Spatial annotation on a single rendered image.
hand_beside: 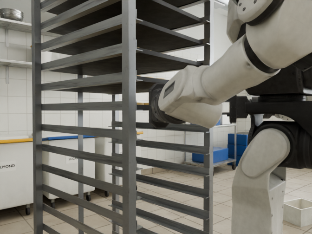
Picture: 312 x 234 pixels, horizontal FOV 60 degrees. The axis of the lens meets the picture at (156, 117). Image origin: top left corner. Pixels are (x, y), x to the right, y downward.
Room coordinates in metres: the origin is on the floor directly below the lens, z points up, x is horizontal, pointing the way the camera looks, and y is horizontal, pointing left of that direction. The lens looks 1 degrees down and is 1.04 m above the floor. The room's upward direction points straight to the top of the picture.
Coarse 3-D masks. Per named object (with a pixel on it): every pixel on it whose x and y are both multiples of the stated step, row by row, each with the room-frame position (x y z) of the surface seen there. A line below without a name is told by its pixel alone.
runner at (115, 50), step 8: (136, 40) 0.81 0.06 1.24; (104, 48) 0.91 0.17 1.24; (112, 48) 0.88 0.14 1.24; (120, 48) 0.85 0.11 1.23; (136, 48) 0.81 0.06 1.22; (72, 56) 1.04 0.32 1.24; (80, 56) 1.00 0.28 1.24; (88, 56) 0.97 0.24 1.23; (96, 56) 0.94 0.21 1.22; (104, 56) 0.91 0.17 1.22; (112, 56) 0.90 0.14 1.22; (48, 64) 1.17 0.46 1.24; (56, 64) 1.12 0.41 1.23; (64, 64) 1.08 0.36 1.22; (72, 64) 1.06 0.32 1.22
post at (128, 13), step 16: (128, 0) 0.78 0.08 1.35; (128, 16) 0.78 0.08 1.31; (128, 32) 0.78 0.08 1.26; (128, 48) 0.78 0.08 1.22; (128, 64) 0.78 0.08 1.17; (128, 80) 0.78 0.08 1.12; (128, 96) 0.78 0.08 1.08; (128, 112) 0.78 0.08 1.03; (128, 128) 0.78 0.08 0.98; (128, 144) 0.78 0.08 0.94; (128, 160) 0.78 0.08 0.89; (128, 176) 0.78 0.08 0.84; (128, 192) 0.78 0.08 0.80; (128, 208) 0.78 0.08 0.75; (128, 224) 0.78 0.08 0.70
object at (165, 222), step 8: (112, 200) 1.54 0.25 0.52; (120, 208) 1.47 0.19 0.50; (136, 208) 1.40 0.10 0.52; (144, 216) 1.36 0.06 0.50; (152, 216) 1.33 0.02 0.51; (160, 216) 1.29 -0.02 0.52; (160, 224) 1.26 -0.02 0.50; (168, 224) 1.26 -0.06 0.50; (176, 224) 1.23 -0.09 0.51; (184, 224) 1.20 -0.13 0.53; (184, 232) 1.18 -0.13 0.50; (192, 232) 1.17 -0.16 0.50; (200, 232) 1.14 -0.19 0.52
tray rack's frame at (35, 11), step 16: (32, 0) 1.20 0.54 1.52; (32, 16) 1.20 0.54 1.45; (32, 32) 1.20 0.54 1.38; (32, 48) 1.20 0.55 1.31; (32, 64) 1.20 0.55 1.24; (32, 80) 1.20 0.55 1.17; (32, 96) 1.21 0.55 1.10; (80, 96) 1.38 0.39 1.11; (112, 96) 1.54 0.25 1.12; (32, 112) 1.21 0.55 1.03; (80, 112) 1.38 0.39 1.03; (112, 112) 1.54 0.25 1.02; (32, 128) 1.21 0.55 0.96; (112, 128) 1.54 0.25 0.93; (80, 144) 1.38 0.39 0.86; (112, 144) 1.54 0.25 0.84; (80, 160) 1.38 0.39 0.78; (112, 176) 1.54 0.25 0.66; (80, 192) 1.38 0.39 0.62; (80, 208) 1.38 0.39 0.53; (112, 208) 1.54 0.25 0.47; (112, 224) 1.54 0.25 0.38
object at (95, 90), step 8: (144, 80) 0.87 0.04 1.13; (152, 80) 0.90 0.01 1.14; (160, 80) 0.92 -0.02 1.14; (168, 80) 0.96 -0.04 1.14; (72, 88) 1.14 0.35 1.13; (80, 88) 1.14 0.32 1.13; (88, 88) 1.14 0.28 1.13; (96, 88) 1.14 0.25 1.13; (104, 88) 1.14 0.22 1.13; (112, 88) 1.14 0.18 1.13; (120, 88) 1.14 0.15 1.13; (136, 88) 1.14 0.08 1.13; (144, 88) 1.14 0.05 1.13
